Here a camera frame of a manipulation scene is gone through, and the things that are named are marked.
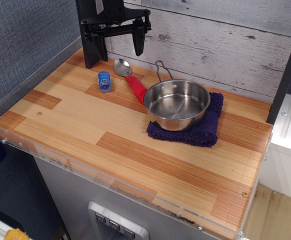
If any black vertical post right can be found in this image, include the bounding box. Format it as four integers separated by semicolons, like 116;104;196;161
266;53;291;125

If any silver toy fridge cabinet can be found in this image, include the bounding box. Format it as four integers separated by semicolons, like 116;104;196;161
34;157;213;240

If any white metal side unit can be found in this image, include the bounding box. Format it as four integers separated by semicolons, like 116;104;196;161
259;94;291;198

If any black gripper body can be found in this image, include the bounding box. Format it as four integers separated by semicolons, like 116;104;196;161
80;0;152;40

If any purple folded cloth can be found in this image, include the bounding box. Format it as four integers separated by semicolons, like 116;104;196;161
146;92;224;148

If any clear acrylic guard rail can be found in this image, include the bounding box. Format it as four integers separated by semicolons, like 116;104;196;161
0;39;272;240

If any stainless steel pot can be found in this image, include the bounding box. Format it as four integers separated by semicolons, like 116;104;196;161
143;60;211;132

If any silver dispenser button panel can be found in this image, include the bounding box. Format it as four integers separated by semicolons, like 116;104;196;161
88;201;149;240

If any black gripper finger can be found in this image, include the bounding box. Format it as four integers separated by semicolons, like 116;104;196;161
91;33;108;62
132;18;146;56

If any small blue can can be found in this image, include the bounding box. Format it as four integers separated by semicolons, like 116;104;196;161
97;71;112;93

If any red-handled metal spoon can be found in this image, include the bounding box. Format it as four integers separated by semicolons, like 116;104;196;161
113;58;147;105

